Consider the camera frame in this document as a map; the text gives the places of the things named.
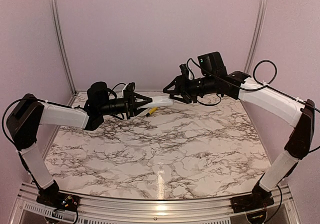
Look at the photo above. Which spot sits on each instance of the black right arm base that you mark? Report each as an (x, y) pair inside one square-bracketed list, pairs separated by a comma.
[(251, 202)]

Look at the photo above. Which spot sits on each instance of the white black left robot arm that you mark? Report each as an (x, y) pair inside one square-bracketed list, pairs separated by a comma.
[(24, 121)]

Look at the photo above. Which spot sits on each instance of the aluminium table front rail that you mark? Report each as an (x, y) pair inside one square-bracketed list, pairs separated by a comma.
[(103, 210)]

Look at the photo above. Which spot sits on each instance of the left aluminium corner post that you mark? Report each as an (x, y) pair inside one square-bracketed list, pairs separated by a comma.
[(61, 45)]

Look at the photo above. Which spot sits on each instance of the aluminium corner post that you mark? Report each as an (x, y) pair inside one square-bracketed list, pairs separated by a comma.
[(261, 13), (61, 45)]

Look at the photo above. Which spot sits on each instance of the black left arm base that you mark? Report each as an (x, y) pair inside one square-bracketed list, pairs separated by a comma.
[(60, 201)]

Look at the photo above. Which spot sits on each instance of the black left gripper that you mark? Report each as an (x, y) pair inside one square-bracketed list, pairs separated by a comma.
[(130, 103)]

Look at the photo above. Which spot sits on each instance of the white remote control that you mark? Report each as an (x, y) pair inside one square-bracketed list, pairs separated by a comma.
[(160, 101)]

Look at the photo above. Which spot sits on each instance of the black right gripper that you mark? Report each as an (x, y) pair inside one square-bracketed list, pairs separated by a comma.
[(182, 88)]

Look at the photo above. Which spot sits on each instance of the right aluminium corner post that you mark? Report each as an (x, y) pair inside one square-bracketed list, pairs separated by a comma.
[(261, 13)]

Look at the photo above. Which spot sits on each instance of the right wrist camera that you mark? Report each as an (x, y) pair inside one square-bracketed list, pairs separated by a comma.
[(186, 72)]

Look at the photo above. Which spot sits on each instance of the yellow handled screwdriver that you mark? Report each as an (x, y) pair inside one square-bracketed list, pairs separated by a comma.
[(151, 111)]

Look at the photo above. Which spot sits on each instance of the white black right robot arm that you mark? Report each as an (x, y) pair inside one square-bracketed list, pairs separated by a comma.
[(241, 86)]

